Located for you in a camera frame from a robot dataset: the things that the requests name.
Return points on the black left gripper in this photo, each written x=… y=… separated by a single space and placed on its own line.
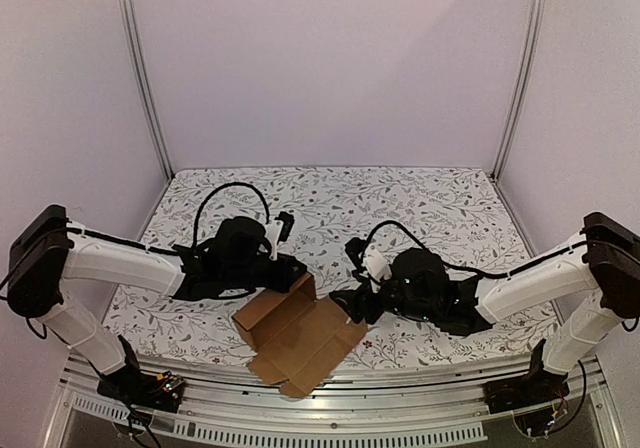
x=284 y=280

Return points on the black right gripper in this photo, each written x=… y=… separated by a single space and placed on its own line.
x=367 y=300

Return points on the brown cardboard box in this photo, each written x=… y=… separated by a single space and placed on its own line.
x=298 y=339

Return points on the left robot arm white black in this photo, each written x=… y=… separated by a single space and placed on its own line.
x=242 y=257

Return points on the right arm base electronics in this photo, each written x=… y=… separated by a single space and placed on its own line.
x=536 y=386

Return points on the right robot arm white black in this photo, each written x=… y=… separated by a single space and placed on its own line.
x=602 y=260

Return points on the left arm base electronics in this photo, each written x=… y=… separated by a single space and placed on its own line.
x=131 y=386

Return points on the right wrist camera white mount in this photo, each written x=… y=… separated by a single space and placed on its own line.
x=367 y=260

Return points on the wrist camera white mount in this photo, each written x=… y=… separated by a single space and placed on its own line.
x=277 y=231
x=367 y=260

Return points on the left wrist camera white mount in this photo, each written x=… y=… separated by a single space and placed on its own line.
x=277 y=231

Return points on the aluminium front rail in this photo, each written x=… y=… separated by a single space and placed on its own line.
x=438 y=406

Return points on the left aluminium frame post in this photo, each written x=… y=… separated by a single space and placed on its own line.
x=136 y=54

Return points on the aluminium frame post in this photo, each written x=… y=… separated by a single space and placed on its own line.
x=136 y=54
x=527 y=59

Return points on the right aluminium frame post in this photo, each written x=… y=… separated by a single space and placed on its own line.
x=527 y=59

